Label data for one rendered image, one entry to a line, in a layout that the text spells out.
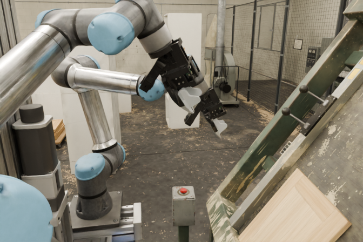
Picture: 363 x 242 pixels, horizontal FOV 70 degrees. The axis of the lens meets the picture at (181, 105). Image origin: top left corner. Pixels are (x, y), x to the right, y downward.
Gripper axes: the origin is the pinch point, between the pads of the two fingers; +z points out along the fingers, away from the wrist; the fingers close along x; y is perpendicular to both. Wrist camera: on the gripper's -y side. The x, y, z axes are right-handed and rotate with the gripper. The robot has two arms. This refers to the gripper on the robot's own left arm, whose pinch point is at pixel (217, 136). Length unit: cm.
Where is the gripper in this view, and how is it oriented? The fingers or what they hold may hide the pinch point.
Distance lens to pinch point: 108.1
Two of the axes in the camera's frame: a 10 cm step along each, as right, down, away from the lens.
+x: -1.4, -2.8, 9.5
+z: 4.6, 8.3, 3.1
